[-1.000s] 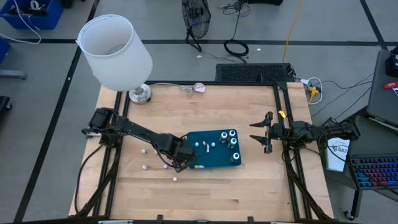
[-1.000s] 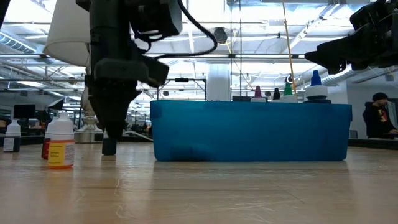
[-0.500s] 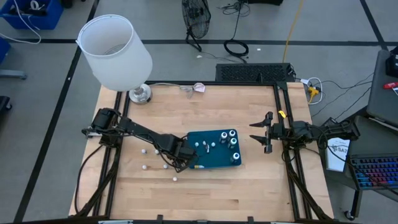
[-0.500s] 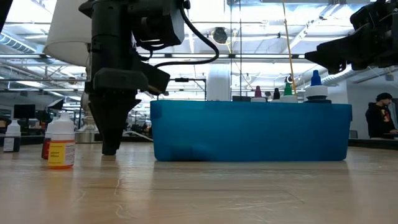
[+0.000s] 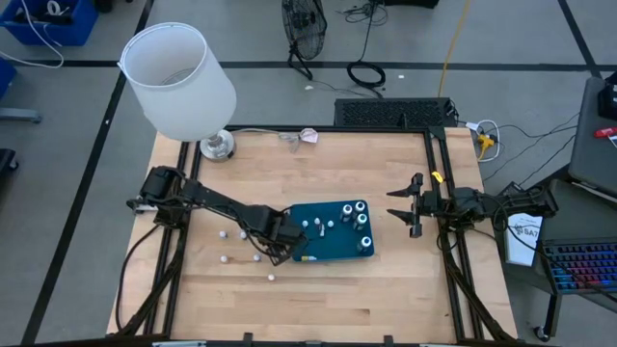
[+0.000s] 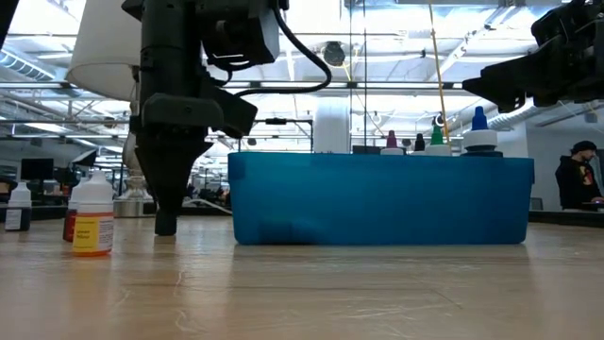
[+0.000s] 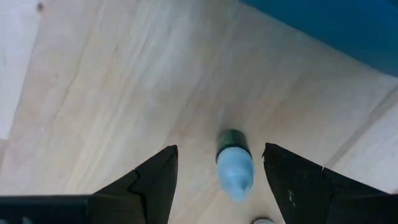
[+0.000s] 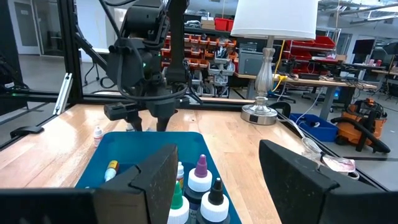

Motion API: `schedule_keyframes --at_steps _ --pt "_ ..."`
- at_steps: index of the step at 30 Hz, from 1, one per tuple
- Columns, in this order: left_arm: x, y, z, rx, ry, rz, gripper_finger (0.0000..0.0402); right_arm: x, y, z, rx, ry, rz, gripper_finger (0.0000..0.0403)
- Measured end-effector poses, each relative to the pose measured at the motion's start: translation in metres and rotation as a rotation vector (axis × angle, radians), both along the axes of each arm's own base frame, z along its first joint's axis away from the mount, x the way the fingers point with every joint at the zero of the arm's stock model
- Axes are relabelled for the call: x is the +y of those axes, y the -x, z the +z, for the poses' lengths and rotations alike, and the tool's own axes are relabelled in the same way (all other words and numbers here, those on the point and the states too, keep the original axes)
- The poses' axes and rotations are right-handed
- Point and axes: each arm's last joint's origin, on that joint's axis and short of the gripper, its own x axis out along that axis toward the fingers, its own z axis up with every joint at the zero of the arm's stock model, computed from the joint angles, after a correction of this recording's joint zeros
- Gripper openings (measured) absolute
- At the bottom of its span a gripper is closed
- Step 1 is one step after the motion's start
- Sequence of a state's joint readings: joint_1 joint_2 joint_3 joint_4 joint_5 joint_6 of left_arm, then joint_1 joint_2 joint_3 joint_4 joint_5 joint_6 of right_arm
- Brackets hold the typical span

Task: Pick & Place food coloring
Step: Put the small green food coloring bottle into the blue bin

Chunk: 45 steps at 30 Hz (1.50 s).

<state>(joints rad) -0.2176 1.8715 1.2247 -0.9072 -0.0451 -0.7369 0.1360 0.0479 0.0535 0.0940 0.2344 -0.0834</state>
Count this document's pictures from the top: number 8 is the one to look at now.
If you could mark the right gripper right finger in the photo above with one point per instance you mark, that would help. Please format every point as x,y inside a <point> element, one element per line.
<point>289,186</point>

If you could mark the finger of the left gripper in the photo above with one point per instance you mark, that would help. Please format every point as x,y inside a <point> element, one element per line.
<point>162,123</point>
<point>136,119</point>

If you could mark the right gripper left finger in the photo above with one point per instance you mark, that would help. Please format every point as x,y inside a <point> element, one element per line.
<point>155,186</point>

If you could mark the small white-capped dropper bottle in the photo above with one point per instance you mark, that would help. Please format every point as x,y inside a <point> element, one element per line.
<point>180,171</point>
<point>109,174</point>

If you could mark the green-capped food colouring bottle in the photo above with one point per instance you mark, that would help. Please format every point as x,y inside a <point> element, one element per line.
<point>178,211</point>

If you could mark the small yellow-label orange bottle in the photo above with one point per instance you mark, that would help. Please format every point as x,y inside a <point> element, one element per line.
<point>98,137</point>

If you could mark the purple-capped food colouring bottle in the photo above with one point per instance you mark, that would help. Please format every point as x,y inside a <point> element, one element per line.
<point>200,180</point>

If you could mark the black-capped food colouring bottle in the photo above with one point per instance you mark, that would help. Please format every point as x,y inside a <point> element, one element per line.
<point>214,208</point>

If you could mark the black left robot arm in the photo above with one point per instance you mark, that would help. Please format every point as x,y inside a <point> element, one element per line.
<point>178,37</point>

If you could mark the blue plastic bin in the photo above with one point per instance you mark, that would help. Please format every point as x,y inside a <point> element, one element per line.
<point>140,146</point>

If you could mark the crumpled clear plastic wrapper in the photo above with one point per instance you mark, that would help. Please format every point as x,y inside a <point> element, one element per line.
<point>339,164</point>

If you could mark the blue floor storage bin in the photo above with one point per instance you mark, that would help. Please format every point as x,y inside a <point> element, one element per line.
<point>323,132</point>

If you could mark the silver metal strut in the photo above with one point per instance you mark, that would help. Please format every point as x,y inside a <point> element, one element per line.
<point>63,93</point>

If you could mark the orange shop vacuum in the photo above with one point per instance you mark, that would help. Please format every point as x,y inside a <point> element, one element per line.
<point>345,130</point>

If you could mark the black curved hook clamp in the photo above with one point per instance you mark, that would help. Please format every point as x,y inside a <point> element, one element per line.
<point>286,107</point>

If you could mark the orange bin parts rack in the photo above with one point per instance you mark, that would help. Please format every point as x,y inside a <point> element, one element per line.
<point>211,56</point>

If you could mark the red storage bin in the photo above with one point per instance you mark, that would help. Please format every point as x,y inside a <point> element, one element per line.
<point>222,24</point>

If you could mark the wooden top desk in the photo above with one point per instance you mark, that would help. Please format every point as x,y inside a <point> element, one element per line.
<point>311,82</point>

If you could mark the grey metal box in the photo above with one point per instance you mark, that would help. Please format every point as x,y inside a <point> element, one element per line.
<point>250,62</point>

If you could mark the black table clamp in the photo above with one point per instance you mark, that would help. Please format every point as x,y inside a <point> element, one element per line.
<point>26,130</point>

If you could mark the red bin shelf rack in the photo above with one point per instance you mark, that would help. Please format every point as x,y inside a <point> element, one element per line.
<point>323,42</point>

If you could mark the white shade silver table lamp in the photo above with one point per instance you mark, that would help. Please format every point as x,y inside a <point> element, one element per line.
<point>273,18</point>

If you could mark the dark computer monitor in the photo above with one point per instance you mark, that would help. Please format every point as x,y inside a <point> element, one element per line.
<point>363,46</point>

